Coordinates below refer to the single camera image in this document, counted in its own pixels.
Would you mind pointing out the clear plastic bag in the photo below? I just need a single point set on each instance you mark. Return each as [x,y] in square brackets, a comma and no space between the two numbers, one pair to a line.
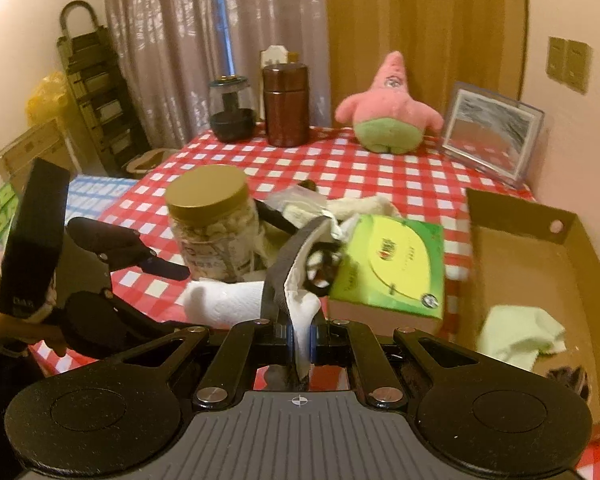
[292,200]

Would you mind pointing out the dark cloth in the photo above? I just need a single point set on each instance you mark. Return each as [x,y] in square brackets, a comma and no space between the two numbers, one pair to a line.
[570,380]

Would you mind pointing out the gold wall switch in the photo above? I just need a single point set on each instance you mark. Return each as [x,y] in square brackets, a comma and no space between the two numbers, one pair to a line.
[556,57]
[577,66]

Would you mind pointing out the pink starfish plush toy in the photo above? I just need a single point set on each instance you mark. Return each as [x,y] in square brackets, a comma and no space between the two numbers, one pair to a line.
[387,106]

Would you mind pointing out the brown curtain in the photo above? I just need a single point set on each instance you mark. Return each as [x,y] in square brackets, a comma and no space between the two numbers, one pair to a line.
[430,10]

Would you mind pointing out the yellow plastic bag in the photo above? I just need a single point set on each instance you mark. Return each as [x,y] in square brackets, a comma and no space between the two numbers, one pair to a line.
[47,97]

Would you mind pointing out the brown cardboard box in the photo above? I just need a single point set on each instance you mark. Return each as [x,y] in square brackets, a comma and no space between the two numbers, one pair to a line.
[510,260]

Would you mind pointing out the blue white checked cloth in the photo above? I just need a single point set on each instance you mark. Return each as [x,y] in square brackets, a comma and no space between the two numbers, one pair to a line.
[97,195]

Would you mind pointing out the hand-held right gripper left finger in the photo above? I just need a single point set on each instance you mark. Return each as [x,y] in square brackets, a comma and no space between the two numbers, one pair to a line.
[245,341]

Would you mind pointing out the black folding cart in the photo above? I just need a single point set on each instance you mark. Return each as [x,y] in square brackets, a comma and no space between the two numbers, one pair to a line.
[97,95]

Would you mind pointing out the brown cylindrical canister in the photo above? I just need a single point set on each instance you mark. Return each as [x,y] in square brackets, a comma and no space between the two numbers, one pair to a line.
[285,105]

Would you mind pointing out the light green cloth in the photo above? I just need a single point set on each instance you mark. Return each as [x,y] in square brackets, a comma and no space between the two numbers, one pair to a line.
[516,336]

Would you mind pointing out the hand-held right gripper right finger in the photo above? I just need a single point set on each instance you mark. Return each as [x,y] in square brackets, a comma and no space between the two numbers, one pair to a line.
[360,342]

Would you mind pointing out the red white checkered tablecloth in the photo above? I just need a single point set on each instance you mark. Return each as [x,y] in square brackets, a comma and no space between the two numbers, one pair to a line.
[380,176]

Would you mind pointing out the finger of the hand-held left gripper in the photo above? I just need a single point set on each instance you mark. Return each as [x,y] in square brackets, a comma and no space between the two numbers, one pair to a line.
[152,264]
[154,327]

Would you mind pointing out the plastic jar with gold lid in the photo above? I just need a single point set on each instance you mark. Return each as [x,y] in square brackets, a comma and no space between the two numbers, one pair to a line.
[210,240]

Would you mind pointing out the cream knit gloves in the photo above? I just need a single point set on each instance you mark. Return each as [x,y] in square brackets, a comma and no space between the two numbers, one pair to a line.
[365,206]

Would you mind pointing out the silver patterned curtain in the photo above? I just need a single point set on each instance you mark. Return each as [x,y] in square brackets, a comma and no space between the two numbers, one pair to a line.
[169,35]

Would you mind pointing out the person's left hand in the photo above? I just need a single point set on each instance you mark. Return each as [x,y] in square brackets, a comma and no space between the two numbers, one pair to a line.
[9,332]

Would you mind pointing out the glass jar with black base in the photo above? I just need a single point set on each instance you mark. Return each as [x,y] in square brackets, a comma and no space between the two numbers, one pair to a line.
[232,110]

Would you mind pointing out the silver picture frame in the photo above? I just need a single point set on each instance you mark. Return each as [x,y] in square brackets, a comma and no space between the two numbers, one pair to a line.
[490,130]

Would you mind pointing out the grey white sock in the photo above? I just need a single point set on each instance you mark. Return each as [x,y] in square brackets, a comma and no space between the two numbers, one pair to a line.
[300,310]

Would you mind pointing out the flat cardboard carton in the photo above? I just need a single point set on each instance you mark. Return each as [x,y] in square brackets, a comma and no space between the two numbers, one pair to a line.
[29,152]

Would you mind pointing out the green tissue box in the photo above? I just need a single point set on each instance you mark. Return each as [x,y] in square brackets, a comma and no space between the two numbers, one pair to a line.
[386,260]

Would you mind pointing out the woven basket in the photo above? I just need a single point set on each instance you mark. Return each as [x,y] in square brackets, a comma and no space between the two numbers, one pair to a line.
[147,160]

